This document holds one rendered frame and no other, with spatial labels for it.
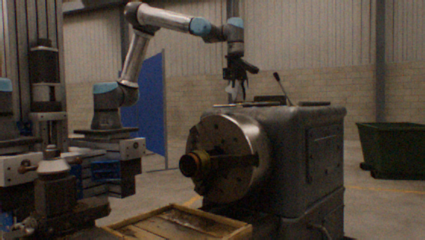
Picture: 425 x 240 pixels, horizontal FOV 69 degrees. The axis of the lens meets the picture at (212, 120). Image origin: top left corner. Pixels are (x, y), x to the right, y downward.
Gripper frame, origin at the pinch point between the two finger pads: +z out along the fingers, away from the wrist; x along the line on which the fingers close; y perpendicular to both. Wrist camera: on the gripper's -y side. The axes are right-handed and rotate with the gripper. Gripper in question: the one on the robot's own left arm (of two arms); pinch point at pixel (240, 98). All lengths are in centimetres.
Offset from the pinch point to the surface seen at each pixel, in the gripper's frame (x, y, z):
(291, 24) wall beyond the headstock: -890, 417, -265
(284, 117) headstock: 15.7, -30.1, 7.5
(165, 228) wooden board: 51, -7, 41
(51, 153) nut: 84, -5, 13
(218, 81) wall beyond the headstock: -801, 679, -82
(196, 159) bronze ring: 45, -15, 20
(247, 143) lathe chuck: 31.9, -25.5, 15.4
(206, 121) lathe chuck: 31.9, -8.0, 8.4
